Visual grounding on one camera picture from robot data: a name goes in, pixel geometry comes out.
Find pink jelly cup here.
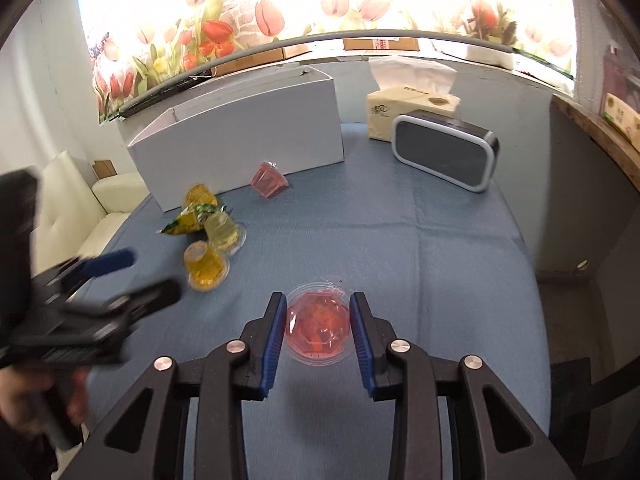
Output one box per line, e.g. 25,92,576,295
251,161,290,201

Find small yellow-green snack packet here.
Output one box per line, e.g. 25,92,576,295
157,203,228,236

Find cream leather sofa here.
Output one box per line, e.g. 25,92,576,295
30,150,151,263

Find black flat bar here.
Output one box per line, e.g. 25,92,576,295
117,67,221,117

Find person's left hand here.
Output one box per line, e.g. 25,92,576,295
0,364,92,435

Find tulip print window blind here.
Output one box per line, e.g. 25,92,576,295
75,0,576,123

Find white foam block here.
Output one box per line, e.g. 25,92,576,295
462,42,516,71

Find orange jelly cup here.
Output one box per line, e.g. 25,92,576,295
183,241,231,293
182,184,221,208

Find white cardboard box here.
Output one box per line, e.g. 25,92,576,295
117,65,346,212

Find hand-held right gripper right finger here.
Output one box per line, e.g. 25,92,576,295
349,291,576,480

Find black speaker with white rim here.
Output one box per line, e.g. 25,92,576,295
391,114,501,193

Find boxed tissue packs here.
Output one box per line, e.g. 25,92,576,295
600,92,640,151

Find yellow tissue pack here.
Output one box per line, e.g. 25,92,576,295
366,57,462,142

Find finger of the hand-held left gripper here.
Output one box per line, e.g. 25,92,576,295
62,279,182,327
30,249,137,292

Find flat cardboard with label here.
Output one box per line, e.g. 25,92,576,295
344,37,421,52

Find pale yellow jelly cup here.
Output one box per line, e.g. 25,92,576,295
205,211,248,255

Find wooden counter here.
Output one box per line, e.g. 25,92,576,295
550,92,640,201

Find blue tablecloth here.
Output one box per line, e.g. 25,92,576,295
85,122,553,480

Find pink floral package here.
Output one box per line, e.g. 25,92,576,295
602,45,640,106

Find red jelly cup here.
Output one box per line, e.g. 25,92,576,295
285,275,353,363

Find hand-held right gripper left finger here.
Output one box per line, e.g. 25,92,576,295
65,291,290,480

